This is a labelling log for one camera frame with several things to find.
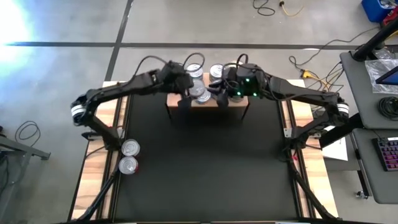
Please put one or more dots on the grey metal stand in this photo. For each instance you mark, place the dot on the grey metal stand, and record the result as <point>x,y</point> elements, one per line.
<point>18,148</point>

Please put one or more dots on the wooden shelf with black frame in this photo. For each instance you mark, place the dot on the wooden shelf with black frame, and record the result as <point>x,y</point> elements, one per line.
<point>174,101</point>

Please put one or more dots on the tablet with blue screen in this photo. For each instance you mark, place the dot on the tablet with blue screen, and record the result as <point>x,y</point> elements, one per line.
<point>390,77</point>

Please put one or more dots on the silver metal bracket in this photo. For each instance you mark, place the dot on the silver metal bracket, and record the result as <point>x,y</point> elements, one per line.
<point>287,132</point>

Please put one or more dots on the red bag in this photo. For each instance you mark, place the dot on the red bag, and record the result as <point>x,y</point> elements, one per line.
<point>391,19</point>

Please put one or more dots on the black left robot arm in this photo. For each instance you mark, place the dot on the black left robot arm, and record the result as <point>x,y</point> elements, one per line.
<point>124,87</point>

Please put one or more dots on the blue plastic bin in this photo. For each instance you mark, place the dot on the blue plastic bin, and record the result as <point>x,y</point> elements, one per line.
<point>374,9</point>

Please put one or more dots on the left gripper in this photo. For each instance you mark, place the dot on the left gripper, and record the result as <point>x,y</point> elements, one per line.
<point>175,77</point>

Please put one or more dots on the clear plastic sheet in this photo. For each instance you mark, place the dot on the clear plastic sheet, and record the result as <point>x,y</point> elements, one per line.
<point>373,81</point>

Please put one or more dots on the white paper sheet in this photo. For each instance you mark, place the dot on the white paper sheet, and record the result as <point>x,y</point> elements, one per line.
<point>337,151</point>

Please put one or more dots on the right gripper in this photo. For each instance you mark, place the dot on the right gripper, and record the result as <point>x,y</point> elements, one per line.
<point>247,81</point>

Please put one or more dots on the blue-labelled tin can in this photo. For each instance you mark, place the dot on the blue-labelled tin can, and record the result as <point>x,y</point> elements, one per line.
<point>195,71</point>

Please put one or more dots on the red can with barcode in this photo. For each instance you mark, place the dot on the red can with barcode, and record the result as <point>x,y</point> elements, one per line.
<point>130,147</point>

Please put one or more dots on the backlit keyboard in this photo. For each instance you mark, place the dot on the backlit keyboard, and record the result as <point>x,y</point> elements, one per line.
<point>387,153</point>

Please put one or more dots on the yellow power plug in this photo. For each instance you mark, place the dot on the yellow power plug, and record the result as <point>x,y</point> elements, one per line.
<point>306,74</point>

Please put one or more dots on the black desk leg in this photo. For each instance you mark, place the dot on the black desk leg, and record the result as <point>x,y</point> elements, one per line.
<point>340,130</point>

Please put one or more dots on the caster wheel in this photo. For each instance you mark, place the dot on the caster wheel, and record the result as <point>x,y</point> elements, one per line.
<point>360,195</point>

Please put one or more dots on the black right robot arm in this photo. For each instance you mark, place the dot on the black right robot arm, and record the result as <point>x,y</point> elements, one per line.
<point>304,93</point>

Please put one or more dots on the grey desk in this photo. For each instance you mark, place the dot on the grey desk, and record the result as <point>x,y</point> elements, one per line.
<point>357,93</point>
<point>367,174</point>

